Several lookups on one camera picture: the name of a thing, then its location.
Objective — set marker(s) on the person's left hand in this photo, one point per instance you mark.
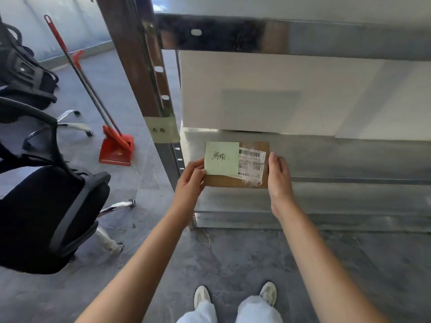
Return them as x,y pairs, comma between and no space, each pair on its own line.
187,191

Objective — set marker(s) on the person's right thumb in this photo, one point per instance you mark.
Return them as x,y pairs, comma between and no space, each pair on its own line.
271,166

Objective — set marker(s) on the green sticky note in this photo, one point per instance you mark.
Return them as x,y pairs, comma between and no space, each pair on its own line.
222,158

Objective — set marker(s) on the metal shelf rack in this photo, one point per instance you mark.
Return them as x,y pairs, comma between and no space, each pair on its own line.
219,36

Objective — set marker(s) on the red dustpan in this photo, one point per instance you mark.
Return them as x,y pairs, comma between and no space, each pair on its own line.
116,151

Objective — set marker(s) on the yellow paper tag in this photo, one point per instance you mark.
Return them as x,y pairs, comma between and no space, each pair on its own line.
163,130

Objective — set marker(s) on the white shipping label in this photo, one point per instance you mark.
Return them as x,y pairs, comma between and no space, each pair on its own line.
251,164

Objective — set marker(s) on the white trousers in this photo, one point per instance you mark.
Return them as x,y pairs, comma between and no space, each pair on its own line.
259,311

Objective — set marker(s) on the person's right hand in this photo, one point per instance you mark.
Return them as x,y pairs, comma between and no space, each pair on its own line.
281,188

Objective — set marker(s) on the person's right white shoe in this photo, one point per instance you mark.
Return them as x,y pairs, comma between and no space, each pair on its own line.
268,292

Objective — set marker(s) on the person's left forearm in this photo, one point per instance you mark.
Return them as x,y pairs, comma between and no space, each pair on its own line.
141,269

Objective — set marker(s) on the brown cardboard parcel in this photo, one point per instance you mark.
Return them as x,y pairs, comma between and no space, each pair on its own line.
222,181

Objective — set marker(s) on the person's left thumb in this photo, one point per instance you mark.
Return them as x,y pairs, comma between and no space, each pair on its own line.
200,176

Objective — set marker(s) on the black office chair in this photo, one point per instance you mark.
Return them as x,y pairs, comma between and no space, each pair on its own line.
40,211
23,77

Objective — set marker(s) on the person's left white shoe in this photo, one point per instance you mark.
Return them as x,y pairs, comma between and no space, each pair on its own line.
202,295

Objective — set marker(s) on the person's right forearm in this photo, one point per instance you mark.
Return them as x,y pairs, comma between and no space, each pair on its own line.
323,265

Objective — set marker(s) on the person's white shoe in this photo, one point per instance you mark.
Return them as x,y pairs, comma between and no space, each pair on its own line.
268,292
202,295

